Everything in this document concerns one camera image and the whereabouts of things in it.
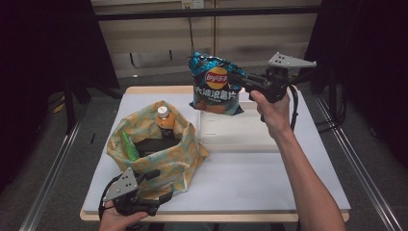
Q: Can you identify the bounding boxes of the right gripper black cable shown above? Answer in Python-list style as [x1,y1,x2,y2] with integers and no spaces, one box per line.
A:
[287,84,300,132]

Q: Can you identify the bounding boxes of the white wall outlet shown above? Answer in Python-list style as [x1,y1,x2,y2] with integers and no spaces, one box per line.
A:
[181,0,205,10]

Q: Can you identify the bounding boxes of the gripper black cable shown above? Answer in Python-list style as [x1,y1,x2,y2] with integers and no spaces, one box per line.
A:
[287,84,300,132]
[98,174,123,219]

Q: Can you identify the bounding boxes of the fruit-print cloth shopping bag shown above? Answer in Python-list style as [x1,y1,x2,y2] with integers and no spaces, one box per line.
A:
[106,100,210,200]

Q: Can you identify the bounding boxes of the black horizontal bar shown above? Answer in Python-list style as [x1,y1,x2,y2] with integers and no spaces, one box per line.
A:
[94,4,321,22]

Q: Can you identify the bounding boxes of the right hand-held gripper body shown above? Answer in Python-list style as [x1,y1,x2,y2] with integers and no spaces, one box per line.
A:
[246,52,317,104]

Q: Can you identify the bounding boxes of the long black wall cable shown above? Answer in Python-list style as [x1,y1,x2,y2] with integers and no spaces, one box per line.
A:
[187,16,196,56]

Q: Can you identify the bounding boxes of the orange-label bottle with white cap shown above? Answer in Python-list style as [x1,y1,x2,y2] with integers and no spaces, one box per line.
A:
[155,105,178,141]

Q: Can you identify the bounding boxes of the blue chips bag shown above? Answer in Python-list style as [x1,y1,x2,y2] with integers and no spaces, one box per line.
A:
[187,52,247,116]

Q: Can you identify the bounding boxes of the person's left hand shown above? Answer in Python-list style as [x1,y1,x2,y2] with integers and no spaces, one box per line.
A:
[98,201,149,231]

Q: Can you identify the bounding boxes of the white table mat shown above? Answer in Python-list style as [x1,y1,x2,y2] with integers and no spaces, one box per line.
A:
[82,90,351,215]

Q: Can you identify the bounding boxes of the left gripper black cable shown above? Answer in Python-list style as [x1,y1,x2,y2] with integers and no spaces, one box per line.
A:
[98,174,123,219]

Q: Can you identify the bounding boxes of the person's right hand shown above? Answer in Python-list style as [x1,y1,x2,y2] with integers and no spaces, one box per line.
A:
[249,90,292,142]

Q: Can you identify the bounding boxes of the short black wall cable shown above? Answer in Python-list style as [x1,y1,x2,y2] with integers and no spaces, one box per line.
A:
[129,52,142,69]

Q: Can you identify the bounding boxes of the white plastic tray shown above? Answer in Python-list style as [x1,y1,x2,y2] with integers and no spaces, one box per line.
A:
[196,92,292,153]

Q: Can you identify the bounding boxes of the black floor cables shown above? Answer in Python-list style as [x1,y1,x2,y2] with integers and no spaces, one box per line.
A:
[316,86,348,133]

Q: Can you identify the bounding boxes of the black stand leg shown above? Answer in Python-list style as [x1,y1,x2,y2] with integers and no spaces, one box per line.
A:
[62,76,123,134]

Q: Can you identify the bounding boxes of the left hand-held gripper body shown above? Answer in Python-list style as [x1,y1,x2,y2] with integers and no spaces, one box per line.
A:
[101,167,160,217]

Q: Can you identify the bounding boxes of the black curtain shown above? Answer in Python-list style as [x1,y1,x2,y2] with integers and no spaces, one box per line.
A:
[297,0,408,167]
[0,0,120,193]

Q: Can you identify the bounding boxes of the metal floor rail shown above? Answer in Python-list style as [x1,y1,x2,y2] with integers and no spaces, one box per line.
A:
[316,95,403,231]
[18,105,89,231]

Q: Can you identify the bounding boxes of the wooden table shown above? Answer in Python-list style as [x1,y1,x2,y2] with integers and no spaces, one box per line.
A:
[79,84,350,224]

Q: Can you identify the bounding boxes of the black box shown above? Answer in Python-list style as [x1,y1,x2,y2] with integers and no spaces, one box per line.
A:
[134,137,181,158]

